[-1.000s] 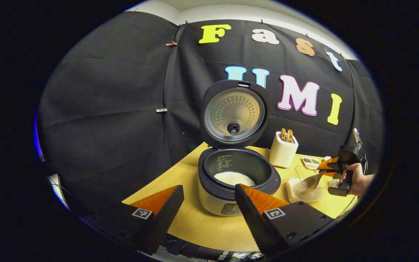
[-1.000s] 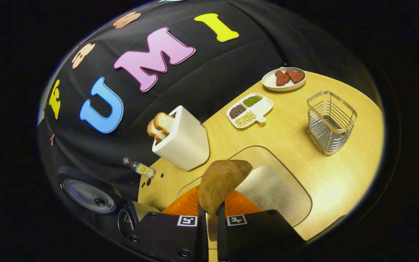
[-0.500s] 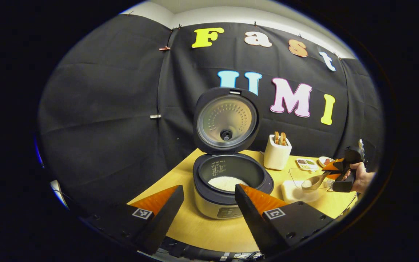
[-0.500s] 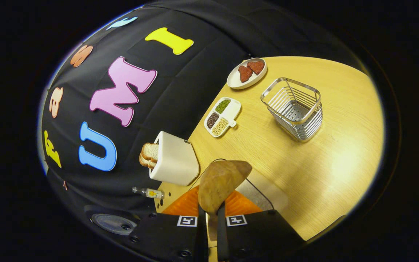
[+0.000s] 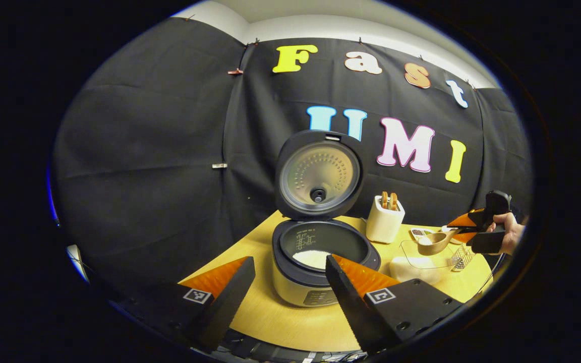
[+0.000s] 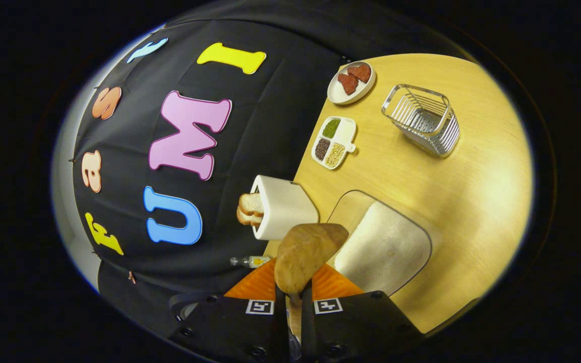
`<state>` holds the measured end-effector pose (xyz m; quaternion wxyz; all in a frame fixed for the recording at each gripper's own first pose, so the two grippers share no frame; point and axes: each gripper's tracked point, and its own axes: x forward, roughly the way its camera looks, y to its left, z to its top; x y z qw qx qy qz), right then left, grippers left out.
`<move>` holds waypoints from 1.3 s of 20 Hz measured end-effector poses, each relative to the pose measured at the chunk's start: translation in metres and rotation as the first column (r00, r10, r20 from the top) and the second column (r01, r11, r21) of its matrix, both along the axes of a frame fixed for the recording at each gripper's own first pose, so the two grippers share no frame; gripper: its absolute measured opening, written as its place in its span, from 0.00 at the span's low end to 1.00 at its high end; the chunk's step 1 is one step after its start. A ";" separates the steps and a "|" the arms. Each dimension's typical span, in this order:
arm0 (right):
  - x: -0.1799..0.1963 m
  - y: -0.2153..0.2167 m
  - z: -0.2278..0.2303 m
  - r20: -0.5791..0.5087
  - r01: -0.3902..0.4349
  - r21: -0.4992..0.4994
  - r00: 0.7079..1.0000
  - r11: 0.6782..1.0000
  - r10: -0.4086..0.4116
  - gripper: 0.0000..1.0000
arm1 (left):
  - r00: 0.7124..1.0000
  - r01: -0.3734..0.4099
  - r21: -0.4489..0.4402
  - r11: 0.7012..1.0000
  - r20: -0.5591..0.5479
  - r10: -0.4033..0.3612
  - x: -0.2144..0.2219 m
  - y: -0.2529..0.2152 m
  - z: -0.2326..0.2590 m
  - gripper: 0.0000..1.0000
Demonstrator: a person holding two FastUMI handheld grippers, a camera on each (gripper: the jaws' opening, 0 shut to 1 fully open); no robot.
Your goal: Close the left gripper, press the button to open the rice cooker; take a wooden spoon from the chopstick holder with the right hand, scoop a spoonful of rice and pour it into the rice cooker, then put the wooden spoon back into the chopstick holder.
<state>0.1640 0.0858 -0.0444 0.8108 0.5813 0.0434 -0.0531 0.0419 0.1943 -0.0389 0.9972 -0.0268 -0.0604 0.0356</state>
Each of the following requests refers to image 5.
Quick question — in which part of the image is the clear box of rice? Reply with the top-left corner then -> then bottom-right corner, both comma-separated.
389,238 -> 465,285

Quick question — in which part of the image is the wooden spoon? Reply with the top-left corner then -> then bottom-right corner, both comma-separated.
417,228 -> 465,256

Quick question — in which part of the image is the white toaster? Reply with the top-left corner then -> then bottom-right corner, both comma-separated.
366,195 -> 405,244

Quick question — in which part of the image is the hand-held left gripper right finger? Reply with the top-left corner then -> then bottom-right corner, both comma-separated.
325,254 -> 465,353

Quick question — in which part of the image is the metal wire chopstick holder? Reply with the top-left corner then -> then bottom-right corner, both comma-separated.
450,246 -> 475,272

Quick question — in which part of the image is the silver black rice cooker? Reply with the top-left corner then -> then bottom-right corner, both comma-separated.
271,130 -> 382,308

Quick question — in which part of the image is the black backdrop cloth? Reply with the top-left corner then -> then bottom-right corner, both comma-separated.
51,18 -> 533,298

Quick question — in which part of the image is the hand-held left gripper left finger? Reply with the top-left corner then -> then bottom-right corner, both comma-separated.
114,256 -> 256,352

